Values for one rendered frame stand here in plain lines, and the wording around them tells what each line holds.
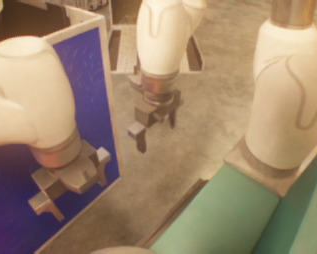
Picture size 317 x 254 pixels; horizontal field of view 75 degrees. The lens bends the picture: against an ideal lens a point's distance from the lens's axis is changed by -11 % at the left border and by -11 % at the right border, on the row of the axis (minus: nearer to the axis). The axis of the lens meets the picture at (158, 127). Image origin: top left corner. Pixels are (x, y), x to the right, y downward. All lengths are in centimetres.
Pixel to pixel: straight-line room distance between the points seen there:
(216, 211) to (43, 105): 39
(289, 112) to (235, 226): 25
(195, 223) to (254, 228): 12
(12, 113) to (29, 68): 6
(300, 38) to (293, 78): 17
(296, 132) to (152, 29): 33
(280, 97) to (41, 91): 39
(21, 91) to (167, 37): 28
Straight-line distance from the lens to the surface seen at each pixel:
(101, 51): 72
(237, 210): 53
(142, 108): 56
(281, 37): 60
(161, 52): 47
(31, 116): 33
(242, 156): 58
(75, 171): 42
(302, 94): 45
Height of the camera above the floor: 117
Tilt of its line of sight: 45 degrees down
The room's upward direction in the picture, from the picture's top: 3 degrees clockwise
